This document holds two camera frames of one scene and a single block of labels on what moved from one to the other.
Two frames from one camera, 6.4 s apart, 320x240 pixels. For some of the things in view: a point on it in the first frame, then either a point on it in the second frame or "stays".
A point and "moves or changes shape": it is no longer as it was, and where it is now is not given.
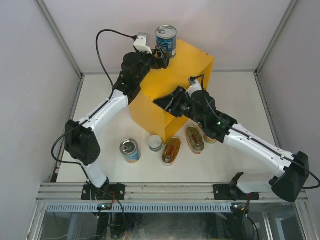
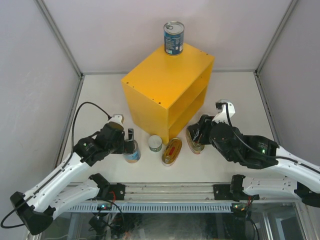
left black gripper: x=162 y=62 -> x=127 y=147
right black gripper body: x=181 y=107 -> x=205 y=126
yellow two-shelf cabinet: x=190 y=66 stays
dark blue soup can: x=166 y=38 moves or changes shape
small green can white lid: x=155 y=143 stays
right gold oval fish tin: x=195 y=139 stays
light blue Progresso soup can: x=131 y=150 stays
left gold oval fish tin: x=171 y=151 stays
